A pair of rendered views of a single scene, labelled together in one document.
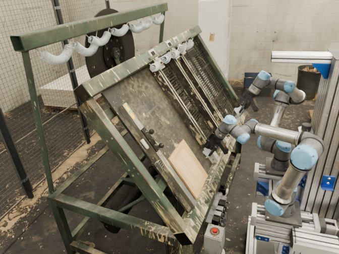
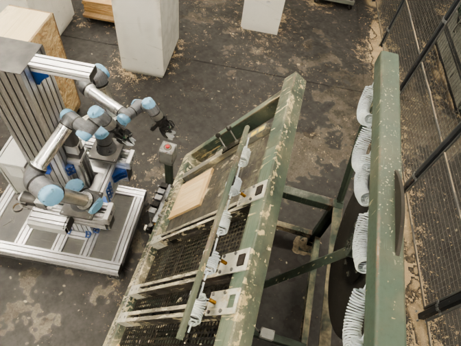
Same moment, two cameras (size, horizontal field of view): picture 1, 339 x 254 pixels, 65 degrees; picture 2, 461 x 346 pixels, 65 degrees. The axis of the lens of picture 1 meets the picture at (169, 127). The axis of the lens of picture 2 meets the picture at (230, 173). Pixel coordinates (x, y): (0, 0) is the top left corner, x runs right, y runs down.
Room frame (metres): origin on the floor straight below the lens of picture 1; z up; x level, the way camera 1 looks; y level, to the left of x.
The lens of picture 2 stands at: (3.17, -0.36, 3.31)
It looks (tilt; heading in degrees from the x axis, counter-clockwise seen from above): 54 degrees down; 160
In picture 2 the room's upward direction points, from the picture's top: 11 degrees clockwise
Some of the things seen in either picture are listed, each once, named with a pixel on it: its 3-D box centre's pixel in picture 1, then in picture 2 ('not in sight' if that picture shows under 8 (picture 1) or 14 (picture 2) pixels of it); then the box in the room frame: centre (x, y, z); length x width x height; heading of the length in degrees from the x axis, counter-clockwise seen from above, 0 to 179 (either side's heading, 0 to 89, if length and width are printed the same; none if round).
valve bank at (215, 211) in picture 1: (220, 208); (157, 207); (1.68, -0.39, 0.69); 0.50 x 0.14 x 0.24; 154
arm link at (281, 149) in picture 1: (282, 148); (76, 190); (1.77, -0.89, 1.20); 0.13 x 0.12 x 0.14; 42
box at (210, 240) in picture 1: (214, 240); (167, 154); (1.25, -0.26, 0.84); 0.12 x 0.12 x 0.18; 64
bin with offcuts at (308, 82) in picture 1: (307, 82); not in sight; (5.45, -3.05, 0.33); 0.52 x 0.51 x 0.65; 161
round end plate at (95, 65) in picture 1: (114, 53); (355, 246); (2.64, 0.48, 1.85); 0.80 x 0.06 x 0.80; 154
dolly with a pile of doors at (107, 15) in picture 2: not in sight; (105, 5); (-2.15, -0.89, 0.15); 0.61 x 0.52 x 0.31; 161
